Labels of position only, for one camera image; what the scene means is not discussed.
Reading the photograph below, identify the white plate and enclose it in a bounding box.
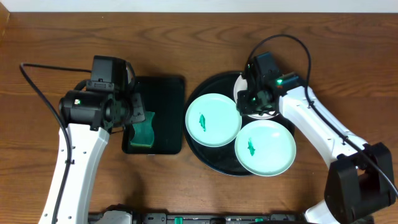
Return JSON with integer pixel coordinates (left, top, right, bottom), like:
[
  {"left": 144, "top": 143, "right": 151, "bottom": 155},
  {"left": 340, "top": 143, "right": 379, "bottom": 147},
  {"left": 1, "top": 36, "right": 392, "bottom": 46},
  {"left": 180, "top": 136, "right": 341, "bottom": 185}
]
[{"left": 233, "top": 75, "right": 277, "bottom": 119}]

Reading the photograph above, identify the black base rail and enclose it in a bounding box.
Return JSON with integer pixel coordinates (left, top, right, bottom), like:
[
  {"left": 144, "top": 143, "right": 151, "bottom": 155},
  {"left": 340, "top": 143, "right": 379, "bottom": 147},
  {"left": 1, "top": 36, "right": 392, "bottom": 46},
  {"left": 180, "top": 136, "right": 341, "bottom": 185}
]
[{"left": 88, "top": 211, "right": 374, "bottom": 224}]

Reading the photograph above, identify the black rectangular tray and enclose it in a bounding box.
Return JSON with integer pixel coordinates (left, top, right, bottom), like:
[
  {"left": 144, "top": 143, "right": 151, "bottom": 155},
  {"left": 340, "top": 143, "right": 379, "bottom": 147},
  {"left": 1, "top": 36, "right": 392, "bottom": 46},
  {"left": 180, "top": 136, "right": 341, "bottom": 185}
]
[{"left": 122, "top": 76, "right": 185, "bottom": 155}]

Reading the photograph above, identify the green sponge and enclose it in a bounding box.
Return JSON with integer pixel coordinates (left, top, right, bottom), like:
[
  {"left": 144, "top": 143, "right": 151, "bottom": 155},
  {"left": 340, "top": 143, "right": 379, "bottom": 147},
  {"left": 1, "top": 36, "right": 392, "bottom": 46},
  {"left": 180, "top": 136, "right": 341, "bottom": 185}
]
[{"left": 130, "top": 111, "right": 155, "bottom": 148}]

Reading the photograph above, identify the black round tray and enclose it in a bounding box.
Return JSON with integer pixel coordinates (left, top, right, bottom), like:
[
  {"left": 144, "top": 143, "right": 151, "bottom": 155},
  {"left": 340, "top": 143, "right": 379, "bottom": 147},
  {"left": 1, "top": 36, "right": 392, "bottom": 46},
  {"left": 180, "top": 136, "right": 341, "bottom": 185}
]
[{"left": 184, "top": 71, "right": 295, "bottom": 176}]

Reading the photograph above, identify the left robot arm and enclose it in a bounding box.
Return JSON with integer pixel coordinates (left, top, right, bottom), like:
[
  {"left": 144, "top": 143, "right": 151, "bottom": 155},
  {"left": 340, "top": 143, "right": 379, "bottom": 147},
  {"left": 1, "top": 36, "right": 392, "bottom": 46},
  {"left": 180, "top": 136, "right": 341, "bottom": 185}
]
[{"left": 39, "top": 90, "right": 144, "bottom": 223}]

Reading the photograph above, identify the light green plate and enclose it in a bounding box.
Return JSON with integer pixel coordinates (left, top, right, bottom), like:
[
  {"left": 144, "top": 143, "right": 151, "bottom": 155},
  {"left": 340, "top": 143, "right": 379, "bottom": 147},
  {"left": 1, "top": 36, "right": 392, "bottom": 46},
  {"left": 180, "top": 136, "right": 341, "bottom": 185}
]
[
  {"left": 234, "top": 120, "right": 297, "bottom": 177},
  {"left": 185, "top": 93, "right": 242, "bottom": 147}
]

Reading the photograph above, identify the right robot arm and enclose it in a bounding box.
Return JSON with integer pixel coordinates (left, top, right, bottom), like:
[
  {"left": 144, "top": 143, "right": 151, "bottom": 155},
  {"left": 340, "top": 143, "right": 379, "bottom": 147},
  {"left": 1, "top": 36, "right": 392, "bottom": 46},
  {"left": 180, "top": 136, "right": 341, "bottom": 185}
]
[{"left": 234, "top": 71, "right": 397, "bottom": 223}]

